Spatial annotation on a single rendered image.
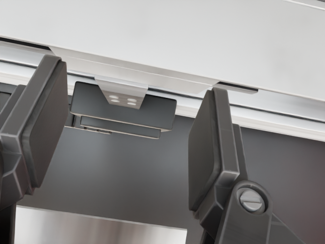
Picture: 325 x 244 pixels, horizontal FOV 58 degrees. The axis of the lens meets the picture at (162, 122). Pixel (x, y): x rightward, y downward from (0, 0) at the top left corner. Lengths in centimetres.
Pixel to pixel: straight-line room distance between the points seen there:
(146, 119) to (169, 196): 36
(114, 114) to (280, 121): 24
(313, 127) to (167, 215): 37
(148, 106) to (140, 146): 32
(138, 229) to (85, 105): 21
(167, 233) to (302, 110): 34
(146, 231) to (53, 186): 53
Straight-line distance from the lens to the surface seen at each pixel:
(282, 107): 45
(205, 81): 16
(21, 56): 42
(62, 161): 67
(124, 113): 34
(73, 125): 55
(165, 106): 34
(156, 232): 16
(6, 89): 58
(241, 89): 17
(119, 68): 16
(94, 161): 66
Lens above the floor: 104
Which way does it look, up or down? 4 degrees down
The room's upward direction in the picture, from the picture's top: 170 degrees counter-clockwise
